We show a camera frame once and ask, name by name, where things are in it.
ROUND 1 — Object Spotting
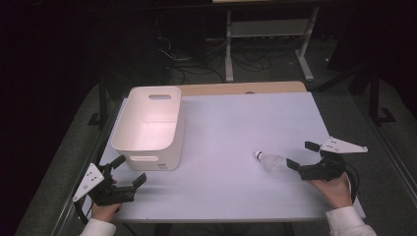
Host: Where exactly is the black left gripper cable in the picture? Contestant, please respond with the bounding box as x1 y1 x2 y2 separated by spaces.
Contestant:
73 199 90 226

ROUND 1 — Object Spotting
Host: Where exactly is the white table cover board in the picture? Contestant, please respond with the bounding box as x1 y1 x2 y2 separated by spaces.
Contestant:
82 91 367 224

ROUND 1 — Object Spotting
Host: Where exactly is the white plastic storage bin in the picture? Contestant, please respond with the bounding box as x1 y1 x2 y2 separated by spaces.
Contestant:
110 86 186 172

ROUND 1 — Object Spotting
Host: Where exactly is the person's right hand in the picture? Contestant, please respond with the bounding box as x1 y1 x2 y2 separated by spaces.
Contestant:
308 173 354 209

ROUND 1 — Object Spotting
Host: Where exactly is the white badminton shuttlecock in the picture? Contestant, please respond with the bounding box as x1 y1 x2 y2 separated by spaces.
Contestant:
254 150 288 174

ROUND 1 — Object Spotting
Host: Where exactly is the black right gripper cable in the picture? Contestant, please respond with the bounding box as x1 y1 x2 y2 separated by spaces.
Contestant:
342 160 361 205

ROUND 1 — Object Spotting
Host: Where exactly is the white metal desk frame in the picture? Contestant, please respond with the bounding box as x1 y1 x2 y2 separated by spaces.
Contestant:
224 6 321 83

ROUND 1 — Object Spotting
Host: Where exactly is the wooden table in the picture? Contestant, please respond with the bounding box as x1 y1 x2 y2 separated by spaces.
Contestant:
176 81 308 97

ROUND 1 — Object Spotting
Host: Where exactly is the black metal stand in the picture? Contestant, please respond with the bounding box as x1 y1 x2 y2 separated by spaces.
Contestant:
367 65 397 126

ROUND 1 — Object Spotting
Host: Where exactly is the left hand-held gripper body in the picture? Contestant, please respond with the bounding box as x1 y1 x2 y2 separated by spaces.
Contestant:
72 162 138 207

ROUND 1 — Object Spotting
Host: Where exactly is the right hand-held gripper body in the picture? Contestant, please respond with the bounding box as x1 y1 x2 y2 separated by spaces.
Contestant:
298 136 369 182

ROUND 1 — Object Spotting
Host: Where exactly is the person's left hand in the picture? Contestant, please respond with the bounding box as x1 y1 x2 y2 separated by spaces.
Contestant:
90 176 124 223

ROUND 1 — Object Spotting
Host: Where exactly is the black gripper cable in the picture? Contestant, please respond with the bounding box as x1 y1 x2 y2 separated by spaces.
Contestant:
73 199 90 226
342 160 361 205

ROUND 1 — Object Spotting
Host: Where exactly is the bundle of black floor cables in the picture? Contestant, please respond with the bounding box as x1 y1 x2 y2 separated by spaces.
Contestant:
156 32 296 85

